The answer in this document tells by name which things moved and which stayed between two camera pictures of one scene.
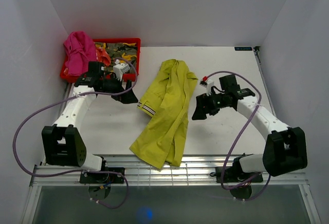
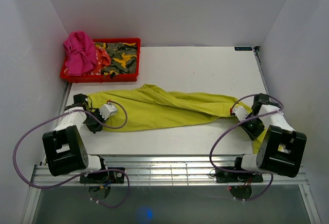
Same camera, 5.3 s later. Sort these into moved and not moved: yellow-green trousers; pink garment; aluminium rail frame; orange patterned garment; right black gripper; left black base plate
Moved: yellow-green trousers; right black gripper
Not moved: left black base plate; pink garment; orange patterned garment; aluminium rail frame
